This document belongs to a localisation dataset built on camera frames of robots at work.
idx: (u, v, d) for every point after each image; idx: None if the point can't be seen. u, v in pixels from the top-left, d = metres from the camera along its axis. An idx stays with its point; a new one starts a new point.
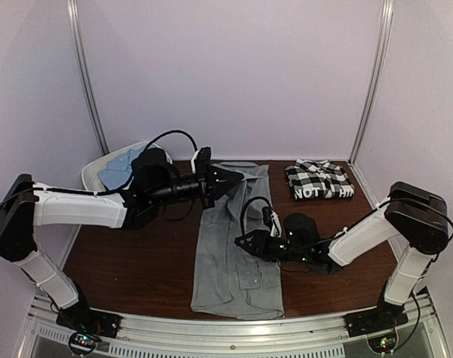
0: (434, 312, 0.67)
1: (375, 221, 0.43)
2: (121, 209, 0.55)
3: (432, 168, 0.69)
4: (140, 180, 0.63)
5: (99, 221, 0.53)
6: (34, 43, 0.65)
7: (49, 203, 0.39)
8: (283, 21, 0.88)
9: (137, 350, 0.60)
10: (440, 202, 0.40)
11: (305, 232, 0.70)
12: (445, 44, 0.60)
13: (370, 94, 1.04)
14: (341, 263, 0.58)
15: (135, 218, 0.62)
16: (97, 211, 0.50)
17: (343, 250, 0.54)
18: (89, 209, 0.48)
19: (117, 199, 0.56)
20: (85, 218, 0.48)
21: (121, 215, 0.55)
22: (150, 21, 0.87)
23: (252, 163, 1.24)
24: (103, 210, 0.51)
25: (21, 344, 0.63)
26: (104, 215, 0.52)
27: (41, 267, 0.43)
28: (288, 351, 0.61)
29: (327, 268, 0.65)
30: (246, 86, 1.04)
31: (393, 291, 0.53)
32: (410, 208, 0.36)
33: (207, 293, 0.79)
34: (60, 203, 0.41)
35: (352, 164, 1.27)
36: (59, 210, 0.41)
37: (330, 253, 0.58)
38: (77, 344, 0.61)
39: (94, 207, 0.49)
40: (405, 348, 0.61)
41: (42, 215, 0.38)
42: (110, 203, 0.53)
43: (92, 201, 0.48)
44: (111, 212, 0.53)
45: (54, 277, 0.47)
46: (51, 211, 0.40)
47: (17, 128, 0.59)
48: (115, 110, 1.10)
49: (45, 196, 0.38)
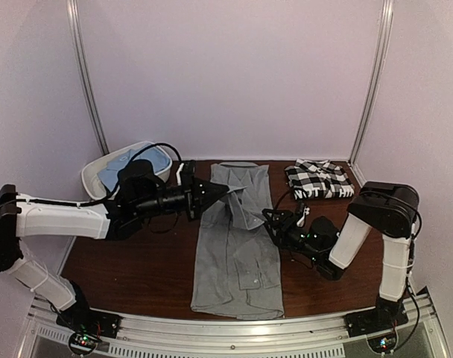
0: (434, 312, 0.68)
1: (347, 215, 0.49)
2: (105, 220, 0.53)
3: (432, 168, 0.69)
4: (125, 191, 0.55)
5: (80, 231, 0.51)
6: (34, 43, 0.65)
7: (30, 215, 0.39)
8: (283, 21, 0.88)
9: (137, 350, 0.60)
10: (409, 194, 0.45)
11: (328, 239, 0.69)
12: (445, 44, 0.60)
13: (370, 94, 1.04)
14: (342, 265, 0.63)
15: (118, 228, 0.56)
16: (79, 222, 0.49)
17: (339, 253, 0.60)
18: (69, 220, 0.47)
19: (100, 209, 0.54)
20: (65, 229, 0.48)
21: (103, 226, 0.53)
22: (150, 22, 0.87)
23: (252, 163, 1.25)
24: (84, 221, 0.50)
25: (21, 344, 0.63)
26: (85, 227, 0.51)
27: (29, 272, 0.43)
28: (289, 351, 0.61)
29: (332, 274, 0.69)
30: (246, 86, 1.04)
31: (386, 286, 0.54)
32: (369, 198, 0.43)
33: (207, 293, 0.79)
34: (42, 215, 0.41)
35: (352, 164, 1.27)
36: (40, 221, 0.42)
37: (329, 258, 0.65)
38: (77, 344, 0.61)
39: (76, 218, 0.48)
40: (405, 348, 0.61)
41: (24, 227, 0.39)
42: (93, 214, 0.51)
43: (73, 213, 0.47)
44: (93, 224, 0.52)
45: (46, 280, 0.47)
46: (33, 223, 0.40)
47: (17, 128, 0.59)
48: (115, 110, 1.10)
49: (27, 208, 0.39)
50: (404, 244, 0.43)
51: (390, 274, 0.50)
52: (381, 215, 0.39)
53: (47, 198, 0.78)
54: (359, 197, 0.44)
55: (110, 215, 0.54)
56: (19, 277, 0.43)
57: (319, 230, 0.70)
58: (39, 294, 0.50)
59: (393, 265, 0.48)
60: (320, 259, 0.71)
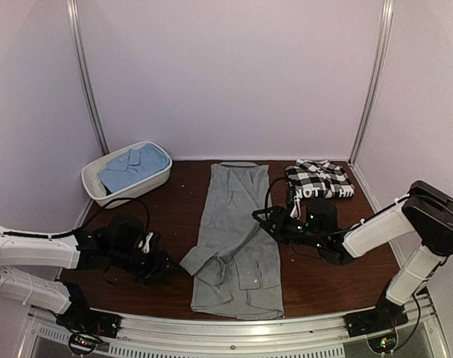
0: (434, 312, 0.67)
1: (393, 214, 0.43)
2: (75, 252, 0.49)
3: (432, 168, 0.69)
4: (115, 230, 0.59)
5: (47, 265, 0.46)
6: (34, 44, 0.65)
7: (7, 247, 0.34)
8: (283, 22, 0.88)
9: (137, 350, 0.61)
10: None
11: (325, 218, 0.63)
12: (445, 44, 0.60)
13: (370, 94, 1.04)
14: (353, 256, 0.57)
15: (89, 260, 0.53)
16: (50, 255, 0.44)
17: (359, 241, 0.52)
18: (42, 252, 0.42)
19: (71, 242, 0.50)
20: (37, 262, 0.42)
21: (74, 258, 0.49)
22: (150, 22, 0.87)
23: (252, 163, 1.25)
24: (55, 253, 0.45)
25: (21, 343, 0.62)
26: (55, 259, 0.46)
27: (11, 290, 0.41)
28: (289, 351, 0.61)
29: (340, 257, 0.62)
30: (246, 86, 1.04)
31: (393, 290, 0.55)
32: (426, 206, 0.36)
33: (207, 293, 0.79)
34: (18, 247, 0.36)
35: (352, 164, 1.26)
36: (16, 254, 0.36)
37: (344, 243, 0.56)
38: (77, 344, 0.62)
39: (49, 250, 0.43)
40: (405, 348, 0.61)
41: (0, 261, 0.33)
42: (64, 245, 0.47)
43: (45, 245, 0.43)
44: (63, 256, 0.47)
45: (31, 292, 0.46)
46: (8, 256, 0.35)
47: (16, 128, 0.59)
48: (115, 111, 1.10)
49: (3, 239, 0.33)
50: (437, 258, 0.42)
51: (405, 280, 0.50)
52: (436, 229, 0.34)
53: (46, 199, 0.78)
54: (416, 201, 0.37)
55: (80, 249, 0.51)
56: (3, 294, 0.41)
57: (314, 210, 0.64)
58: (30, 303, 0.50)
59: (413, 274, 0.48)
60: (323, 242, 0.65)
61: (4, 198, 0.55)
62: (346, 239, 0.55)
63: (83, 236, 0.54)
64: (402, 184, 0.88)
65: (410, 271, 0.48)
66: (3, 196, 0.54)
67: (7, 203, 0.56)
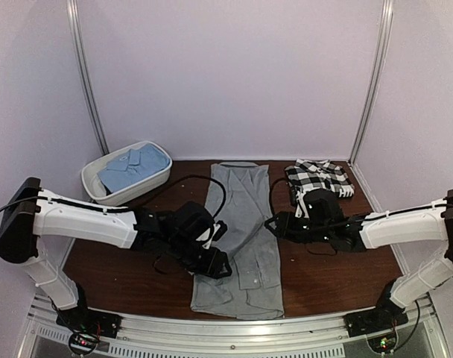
0: (434, 312, 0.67)
1: (427, 219, 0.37)
2: (130, 230, 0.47)
3: (432, 168, 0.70)
4: (182, 218, 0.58)
5: (105, 239, 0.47)
6: (33, 43, 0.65)
7: (51, 215, 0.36)
8: (284, 22, 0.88)
9: (137, 350, 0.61)
10: None
11: (325, 204, 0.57)
12: (446, 45, 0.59)
13: (370, 94, 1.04)
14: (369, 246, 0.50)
15: (145, 242, 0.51)
16: (103, 230, 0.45)
17: (380, 234, 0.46)
18: (93, 226, 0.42)
19: (130, 220, 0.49)
20: (90, 234, 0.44)
21: (129, 237, 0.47)
22: (150, 21, 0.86)
23: (252, 163, 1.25)
24: (109, 230, 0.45)
25: (21, 342, 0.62)
26: (110, 235, 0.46)
27: (41, 269, 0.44)
28: (289, 351, 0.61)
29: (351, 243, 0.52)
30: (246, 86, 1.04)
31: (401, 292, 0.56)
32: None
33: (207, 293, 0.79)
34: (62, 218, 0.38)
35: (352, 164, 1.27)
36: (62, 224, 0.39)
37: (362, 232, 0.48)
38: (77, 344, 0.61)
39: (100, 225, 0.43)
40: (405, 348, 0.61)
41: (43, 227, 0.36)
42: (118, 222, 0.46)
43: (95, 220, 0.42)
44: (118, 233, 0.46)
45: (54, 281, 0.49)
46: (52, 224, 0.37)
47: (16, 128, 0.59)
48: (116, 110, 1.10)
49: (48, 207, 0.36)
50: None
51: (413, 283, 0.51)
52: None
53: None
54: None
55: (137, 227, 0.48)
56: (33, 272, 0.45)
57: (311, 199, 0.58)
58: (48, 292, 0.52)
59: (424, 281, 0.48)
60: (329, 230, 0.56)
61: (4, 198, 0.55)
62: (366, 227, 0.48)
63: (143, 215, 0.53)
64: (402, 184, 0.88)
65: (422, 279, 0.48)
66: (3, 196, 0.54)
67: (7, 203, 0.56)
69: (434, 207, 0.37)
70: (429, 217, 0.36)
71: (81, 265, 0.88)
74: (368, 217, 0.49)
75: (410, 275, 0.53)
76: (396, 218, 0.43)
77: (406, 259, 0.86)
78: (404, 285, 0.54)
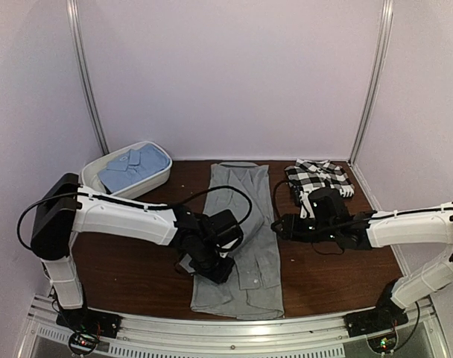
0: (434, 312, 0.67)
1: (436, 221, 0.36)
2: (170, 227, 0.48)
3: (432, 168, 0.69)
4: (217, 223, 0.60)
5: (145, 235, 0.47)
6: (33, 44, 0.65)
7: (93, 212, 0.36)
8: (283, 21, 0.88)
9: (137, 350, 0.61)
10: None
11: (329, 201, 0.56)
12: (446, 43, 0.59)
13: (370, 94, 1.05)
14: (375, 245, 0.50)
15: (183, 238, 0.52)
16: (143, 226, 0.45)
17: (389, 233, 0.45)
18: (135, 223, 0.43)
19: (170, 217, 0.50)
20: (131, 231, 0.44)
21: (168, 234, 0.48)
22: (150, 22, 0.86)
23: (252, 163, 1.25)
24: (149, 226, 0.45)
25: (21, 343, 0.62)
26: (150, 230, 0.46)
27: (64, 268, 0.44)
28: (289, 351, 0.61)
29: (357, 240, 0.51)
30: (246, 86, 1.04)
31: (401, 291, 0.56)
32: None
33: (207, 293, 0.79)
34: (103, 215, 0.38)
35: (352, 164, 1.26)
36: (102, 221, 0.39)
37: (369, 230, 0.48)
38: (77, 344, 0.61)
39: (144, 223, 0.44)
40: (405, 348, 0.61)
41: (83, 223, 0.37)
42: (159, 220, 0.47)
43: (139, 217, 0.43)
44: (158, 229, 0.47)
45: (71, 282, 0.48)
46: (93, 220, 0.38)
47: (16, 129, 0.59)
48: (116, 110, 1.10)
49: (90, 204, 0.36)
50: None
51: (416, 284, 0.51)
52: None
53: None
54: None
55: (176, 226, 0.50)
56: (55, 271, 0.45)
57: (317, 197, 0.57)
58: (62, 291, 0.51)
59: (426, 283, 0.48)
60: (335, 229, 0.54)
61: (4, 198, 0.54)
62: (372, 225, 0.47)
63: (182, 211, 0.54)
64: (402, 184, 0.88)
65: (424, 280, 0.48)
66: (3, 196, 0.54)
67: (7, 203, 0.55)
69: (442, 210, 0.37)
70: (438, 219, 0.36)
71: (82, 265, 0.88)
74: (375, 216, 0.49)
75: (412, 277, 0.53)
76: (404, 218, 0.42)
77: (406, 259, 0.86)
78: (407, 285, 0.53)
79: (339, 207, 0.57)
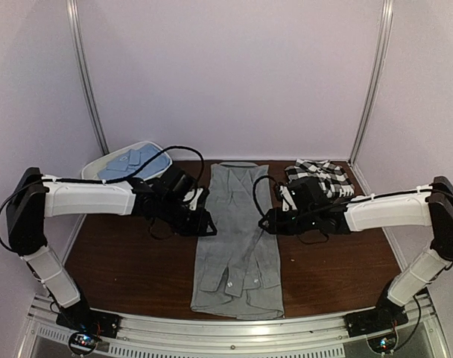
0: (434, 312, 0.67)
1: (412, 203, 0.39)
2: (130, 195, 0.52)
3: (432, 167, 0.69)
4: (168, 180, 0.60)
5: (110, 209, 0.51)
6: (33, 45, 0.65)
7: (60, 193, 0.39)
8: (283, 22, 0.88)
9: (137, 350, 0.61)
10: None
11: (307, 189, 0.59)
12: (446, 45, 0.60)
13: (370, 94, 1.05)
14: (352, 228, 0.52)
15: (144, 204, 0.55)
16: (106, 199, 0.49)
17: (364, 217, 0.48)
18: (98, 197, 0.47)
19: (126, 187, 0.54)
20: (97, 207, 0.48)
21: (130, 202, 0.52)
22: (150, 22, 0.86)
23: (252, 163, 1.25)
24: (112, 198, 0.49)
25: (22, 343, 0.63)
26: (114, 203, 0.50)
27: (48, 262, 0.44)
28: (289, 351, 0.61)
29: (336, 224, 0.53)
30: (246, 86, 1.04)
31: (397, 289, 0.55)
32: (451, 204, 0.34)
33: (207, 293, 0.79)
34: (71, 194, 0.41)
35: (352, 164, 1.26)
36: (69, 201, 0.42)
37: (347, 213, 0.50)
38: (77, 344, 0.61)
39: (106, 194, 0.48)
40: (405, 348, 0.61)
41: (53, 207, 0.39)
42: (119, 189, 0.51)
43: (101, 190, 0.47)
44: (119, 199, 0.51)
45: (59, 276, 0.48)
46: (62, 202, 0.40)
47: (16, 130, 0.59)
48: (115, 110, 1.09)
49: (55, 187, 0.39)
50: (443, 262, 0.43)
51: (409, 280, 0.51)
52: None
53: None
54: (443, 198, 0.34)
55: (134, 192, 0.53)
56: (39, 266, 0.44)
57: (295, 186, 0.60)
58: (50, 289, 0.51)
59: (417, 276, 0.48)
60: (314, 215, 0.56)
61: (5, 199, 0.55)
62: (351, 209, 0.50)
63: (136, 181, 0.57)
64: (401, 184, 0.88)
65: (416, 274, 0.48)
66: (4, 197, 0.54)
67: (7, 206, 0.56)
69: (419, 192, 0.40)
70: (414, 201, 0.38)
71: (81, 265, 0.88)
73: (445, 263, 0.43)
74: (354, 200, 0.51)
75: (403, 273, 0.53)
76: (380, 201, 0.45)
77: (406, 259, 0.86)
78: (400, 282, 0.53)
79: (315, 194, 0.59)
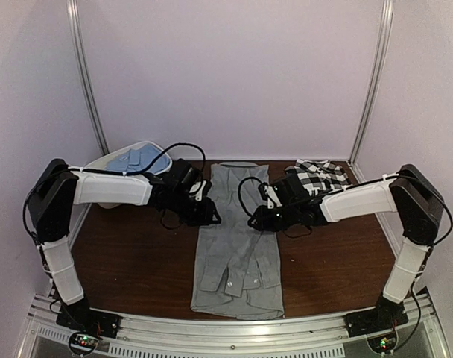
0: (434, 312, 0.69)
1: (377, 190, 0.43)
2: (147, 186, 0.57)
3: (432, 167, 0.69)
4: (178, 172, 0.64)
5: (128, 199, 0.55)
6: (33, 45, 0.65)
7: (88, 181, 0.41)
8: (283, 22, 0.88)
9: (137, 350, 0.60)
10: (438, 205, 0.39)
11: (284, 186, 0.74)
12: (446, 44, 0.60)
13: (370, 94, 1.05)
14: (329, 218, 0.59)
15: (159, 194, 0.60)
16: (127, 189, 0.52)
17: (336, 206, 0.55)
18: (120, 186, 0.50)
19: (142, 179, 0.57)
20: (118, 198, 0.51)
21: (147, 192, 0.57)
22: (150, 21, 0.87)
23: (252, 163, 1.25)
24: (131, 188, 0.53)
25: (22, 343, 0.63)
26: (132, 194, 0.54)
27: (63, 253, 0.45)
28: (289, 351, 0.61)
29: (314, 217, 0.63)
30: (246, 86, 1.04)
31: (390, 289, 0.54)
32: (412, 188, 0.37)
33: (206, 293, 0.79)
34: (97, 183, 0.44)
35: (352, 164, 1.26)
36: (95, 189, 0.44)
37: (322, 204, 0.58)
38: (77, 344, 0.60)
39: (129, 184, 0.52)
40: (405, 348, 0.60)
41: (80, 195, 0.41)
42: (139, 181, 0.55)
43: (125, 180, 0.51)
44: (137, 189, 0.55)
45: (70, 269, 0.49)
46: (89, 190, 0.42)
47: (16, 130, 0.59)
48: (115, 110, 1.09)
49: (83, 175, 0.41)
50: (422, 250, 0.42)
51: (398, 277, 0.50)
52: (418, 213, 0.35)
53: None
54: (404, 181, 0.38)
55: (152, 184, 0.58)
56: (54, 259, 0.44)
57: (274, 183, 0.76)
58: (57, 286, 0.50)
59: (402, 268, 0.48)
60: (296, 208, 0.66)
61: (5, 199, 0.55)
62: (325, 201, 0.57)
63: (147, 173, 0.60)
64: None
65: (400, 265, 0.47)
66: (3, 197, 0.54)
67: (7, 206, 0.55)
69: (386, 178, 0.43)
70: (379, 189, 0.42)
71: (81, 265, 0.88)
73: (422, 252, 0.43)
74: (329, 192, 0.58)
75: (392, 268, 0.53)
76: (351, 191, 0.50)
77: None
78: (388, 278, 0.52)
79: (296, 190, 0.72)
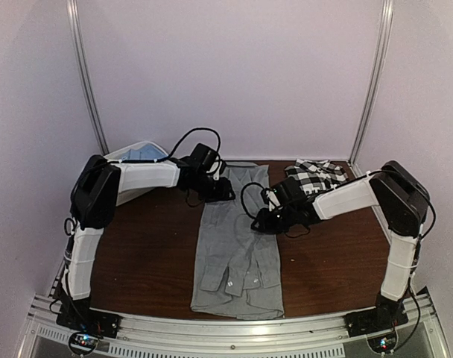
0: (433, 312, 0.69)
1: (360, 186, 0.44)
2: (176, 170, 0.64)
3: (432, 167, 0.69)
4: (198, 157, 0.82)
5: (162, 182, 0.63)
6: (34, 45, 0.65)
7: (127, 171, 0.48)
8: (282, 21, 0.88)
9: (137, 350, 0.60)
10: (422, 197, 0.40)
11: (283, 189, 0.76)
12: (446, 44, 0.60)
13: (370, 94, 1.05)
14: (322, 215, 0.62)
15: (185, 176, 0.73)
16: (159, 174, 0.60)
17: (326, 203, 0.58)
18: (153, 172, 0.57)
19: (172, 162, 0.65)
20: (153, 181, 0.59)
21: (176, 175, 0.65)
22: (150, 22, 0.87)
23: (252, 163, 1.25)
24: (163, 172, 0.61)
25: (21, 344, 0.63)
26: (165, 177, 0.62)
27: (91, 245, 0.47)
28: (289, 351, 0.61)
29: (308, 216, 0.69)
30: (246, 86, 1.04)
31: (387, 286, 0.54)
32: (391, 181, 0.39)
33: (206, 293, 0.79)
34: (134, 172, 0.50)
35: (352, 164, 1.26)
36: (133, 177, 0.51)
37: (315, 203, 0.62)
38: (77, 344, 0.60)
39: (161, 170, 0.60)
40: (404, 348, 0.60)
41: (123, 183, 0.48)
42: (170, 165, 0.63)
43: (156, 167, 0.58)
44: (168, 174, 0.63)
45: (89, 264, 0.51)
46: (129, 179, 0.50)
47: (17, 129, 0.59)
48: (115, 110, 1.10)
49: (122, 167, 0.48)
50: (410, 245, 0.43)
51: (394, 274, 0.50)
52: (398, 205, 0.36)
53: (45, 197, 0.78)
54: (384, 176, 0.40)
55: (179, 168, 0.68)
56: (82, 249, 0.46)
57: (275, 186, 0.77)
58: (74, 279, 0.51)
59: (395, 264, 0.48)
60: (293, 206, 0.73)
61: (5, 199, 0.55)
62: (317, 199, 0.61)
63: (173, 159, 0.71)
64: None
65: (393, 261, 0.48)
66: (3, 198, 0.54)
67: (6, 206, 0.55)
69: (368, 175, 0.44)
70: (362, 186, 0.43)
71: None
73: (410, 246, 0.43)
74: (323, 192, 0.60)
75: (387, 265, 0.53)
76: (338, 189, 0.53)
77: None
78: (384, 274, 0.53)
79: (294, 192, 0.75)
